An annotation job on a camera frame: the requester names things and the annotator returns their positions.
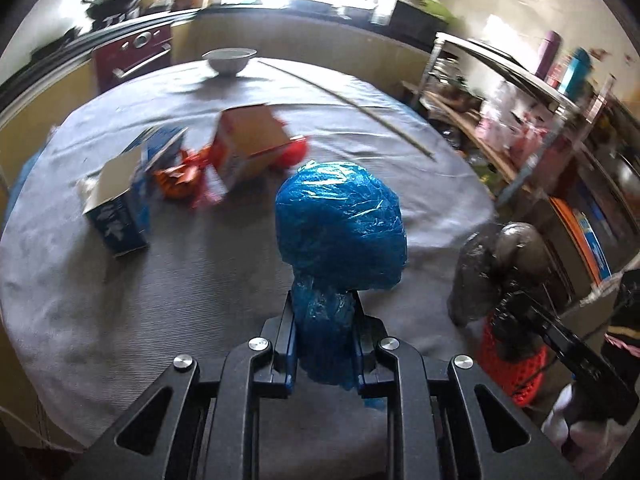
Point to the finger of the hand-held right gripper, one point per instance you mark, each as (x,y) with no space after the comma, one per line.
(527,315)

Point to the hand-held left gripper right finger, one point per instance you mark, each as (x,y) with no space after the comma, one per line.
(357,345)

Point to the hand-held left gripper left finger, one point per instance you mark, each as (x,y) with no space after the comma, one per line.
(287,341)

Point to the black plastic bag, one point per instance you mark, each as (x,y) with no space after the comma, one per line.
(477,270)

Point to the red plastic basket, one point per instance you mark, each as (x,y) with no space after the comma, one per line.
(520,382)

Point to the blue plastic bag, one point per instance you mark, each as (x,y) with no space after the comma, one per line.
(340,220)

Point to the red plastic wrapper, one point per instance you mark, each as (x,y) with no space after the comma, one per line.
(210,192)

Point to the orange snack packet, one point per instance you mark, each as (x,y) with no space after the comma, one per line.
(175,180)

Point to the orange white carton box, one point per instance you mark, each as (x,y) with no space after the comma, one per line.
(250,145)

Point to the blue carton box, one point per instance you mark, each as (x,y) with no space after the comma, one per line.
(117,220)
(165,142)

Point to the person's right forearm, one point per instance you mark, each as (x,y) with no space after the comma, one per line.
(622,340)

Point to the white cloth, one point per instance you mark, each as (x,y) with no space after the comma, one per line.
(575,427)

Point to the grey tablecloth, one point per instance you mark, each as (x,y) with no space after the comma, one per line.
(200,300)

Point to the orange blue box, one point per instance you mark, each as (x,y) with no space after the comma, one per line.
(582,235)

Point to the crumpled red plastic bag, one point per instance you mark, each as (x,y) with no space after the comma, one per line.
(292,152)

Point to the white plastic bag on shelf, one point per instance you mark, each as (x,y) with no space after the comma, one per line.
(505,115)

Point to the metal storage rack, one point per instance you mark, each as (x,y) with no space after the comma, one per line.
(530,80)

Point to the long wooden stick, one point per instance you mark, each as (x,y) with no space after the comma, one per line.
(350,102)

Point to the blue bottle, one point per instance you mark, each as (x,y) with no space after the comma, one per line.
(575,72)

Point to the pink bottle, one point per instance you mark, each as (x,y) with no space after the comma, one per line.
(547,52)

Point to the white bowl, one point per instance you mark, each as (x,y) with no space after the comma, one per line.
(229,60)

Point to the blue table cover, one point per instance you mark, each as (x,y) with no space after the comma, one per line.
(22,185)

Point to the dark microwave oven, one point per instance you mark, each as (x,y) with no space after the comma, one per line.
(415,22)

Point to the maroon oven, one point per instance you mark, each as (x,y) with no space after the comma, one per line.
(132,55)

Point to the black kitchen countertop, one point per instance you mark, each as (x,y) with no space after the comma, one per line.
(75,42)

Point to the black wok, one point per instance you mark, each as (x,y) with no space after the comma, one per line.
(111,2)

